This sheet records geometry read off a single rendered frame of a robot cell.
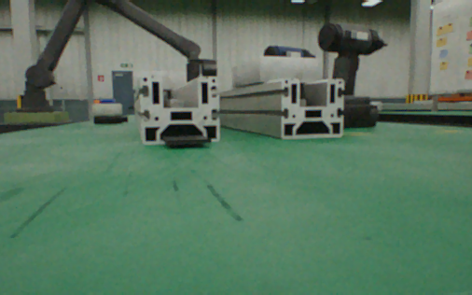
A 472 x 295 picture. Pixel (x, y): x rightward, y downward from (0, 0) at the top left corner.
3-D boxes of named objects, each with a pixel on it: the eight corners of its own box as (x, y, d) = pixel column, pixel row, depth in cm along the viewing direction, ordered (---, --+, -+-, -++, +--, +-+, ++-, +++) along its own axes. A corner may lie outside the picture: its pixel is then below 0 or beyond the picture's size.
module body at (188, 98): (135, 121, 118) (134, 96, 117) (164, 120, 121) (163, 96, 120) (142, 145, 42) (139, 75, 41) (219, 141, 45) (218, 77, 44)
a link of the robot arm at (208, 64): (186, 49, 143) (189, 45, 135) (213, 49, 146) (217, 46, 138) (187, 77, 144) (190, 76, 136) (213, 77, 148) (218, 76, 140)
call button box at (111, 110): (96, 122, 107) (95, 103, 106) (128, 122, 110) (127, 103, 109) (93, 124, 99) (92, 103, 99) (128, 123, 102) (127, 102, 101)
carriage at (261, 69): (231, 101, 69) (231, 67, 68) (281, 101, 72) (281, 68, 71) (259, 99, 53) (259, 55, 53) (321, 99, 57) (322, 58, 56)
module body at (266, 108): (189, 120, 124) (188, 96, 123) (215, 119, 126) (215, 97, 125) (281, 139, 48) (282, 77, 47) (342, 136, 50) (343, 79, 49)
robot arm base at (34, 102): (33, 112, 130) (14, 113, 118) (32, 91, 129) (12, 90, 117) (56, 112, 130) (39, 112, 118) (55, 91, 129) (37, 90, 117)
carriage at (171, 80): (133, 104, 87) (132, 77, 86) (176, 103, 90) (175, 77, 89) (133, 102, 72) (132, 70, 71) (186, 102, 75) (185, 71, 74)
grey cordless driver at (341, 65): (311, 127, 75) (312, 25, 73) (369, 124, 85) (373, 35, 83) (337, 129, 69) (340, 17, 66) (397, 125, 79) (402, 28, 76)
